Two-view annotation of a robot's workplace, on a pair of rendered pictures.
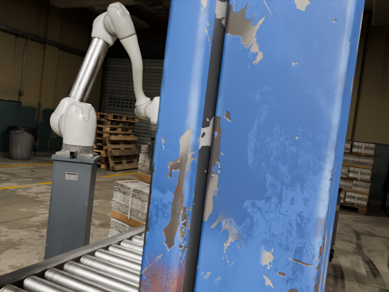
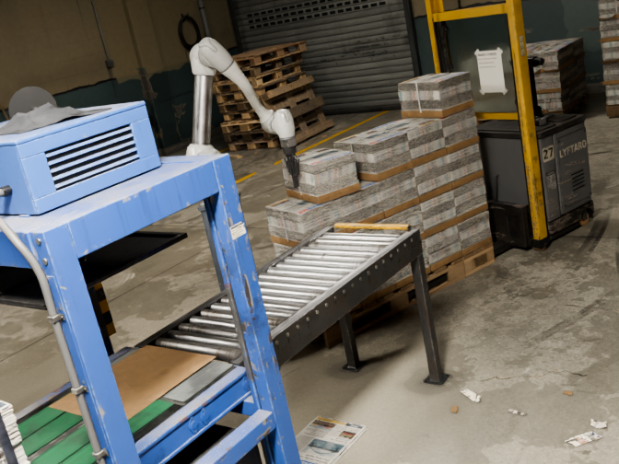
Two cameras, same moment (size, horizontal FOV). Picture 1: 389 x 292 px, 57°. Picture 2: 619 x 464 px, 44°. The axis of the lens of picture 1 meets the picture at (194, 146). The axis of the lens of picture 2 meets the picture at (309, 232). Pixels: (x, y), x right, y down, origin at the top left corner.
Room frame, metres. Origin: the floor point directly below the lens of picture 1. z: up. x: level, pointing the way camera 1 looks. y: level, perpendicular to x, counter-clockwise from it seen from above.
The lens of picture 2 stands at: (-1.96, -0.83, 1.95)
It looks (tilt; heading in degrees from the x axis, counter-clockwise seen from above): 17 degrees down; 14
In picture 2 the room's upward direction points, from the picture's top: 12 degrees counter-clockwise
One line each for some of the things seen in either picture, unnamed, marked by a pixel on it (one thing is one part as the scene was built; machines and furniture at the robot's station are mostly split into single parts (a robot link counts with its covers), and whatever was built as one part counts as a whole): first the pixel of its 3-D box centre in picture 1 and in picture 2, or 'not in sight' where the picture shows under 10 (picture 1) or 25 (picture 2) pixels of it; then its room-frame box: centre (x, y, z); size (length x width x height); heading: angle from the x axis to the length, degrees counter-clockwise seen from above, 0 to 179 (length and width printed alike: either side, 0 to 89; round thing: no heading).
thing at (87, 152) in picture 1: (77, 150); not in sight; (1.83, 0.59, 1.03); 0.22 x 0.18 x 0.06; 7
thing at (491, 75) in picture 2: not in sight; (481, 64); (3.36, -0.87, 1.27); 0.57 x 0.01 x 0.65; 47
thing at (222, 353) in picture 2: not in sight; (199, 350); (0.49, 0.31, 0.77); 0.47 x 0.05 x 0.05; 65
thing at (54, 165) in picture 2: not in sight; (33, 157); (0.10, 0.49, 1.65); 0.60 x 0.45 x 0.20; 65
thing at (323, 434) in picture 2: not in sight; (320, 442); (0.99, 0.08, 0.01); 0.37 x 0.28 x 0.01; 155
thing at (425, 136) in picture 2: not in sight; (406, 142); (2.81, -0.35, 0.95); 0.38 x 0.29 x 0.23; 46
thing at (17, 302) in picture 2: not in sight; (66, 265); (0.10, 0.49, 1.30); 0.55 x 0.55 x 0.03; 65
